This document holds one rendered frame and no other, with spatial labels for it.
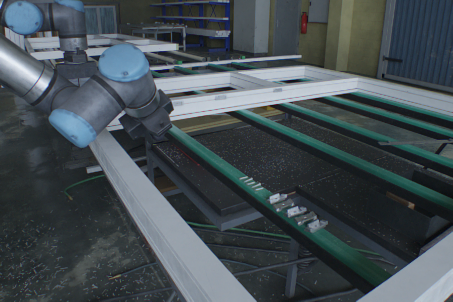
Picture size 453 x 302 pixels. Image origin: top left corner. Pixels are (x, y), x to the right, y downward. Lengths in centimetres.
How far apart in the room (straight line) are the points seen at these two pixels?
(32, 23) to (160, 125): 49
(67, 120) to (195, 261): 35
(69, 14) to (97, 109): 59
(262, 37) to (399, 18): 442
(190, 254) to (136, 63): 37
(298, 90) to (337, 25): 677
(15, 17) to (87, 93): 46
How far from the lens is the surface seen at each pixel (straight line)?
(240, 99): 143
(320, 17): 896
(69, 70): 124
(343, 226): 128
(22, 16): 108
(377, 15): 819
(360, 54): 843
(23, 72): 76
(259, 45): 1061
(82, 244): 217
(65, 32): 122
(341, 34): 834
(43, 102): 79
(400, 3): 782
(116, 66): 68
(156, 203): 61
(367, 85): 192
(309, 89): 168
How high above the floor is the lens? 125
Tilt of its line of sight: 20 degrees down
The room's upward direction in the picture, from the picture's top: 1 degrees clockwise
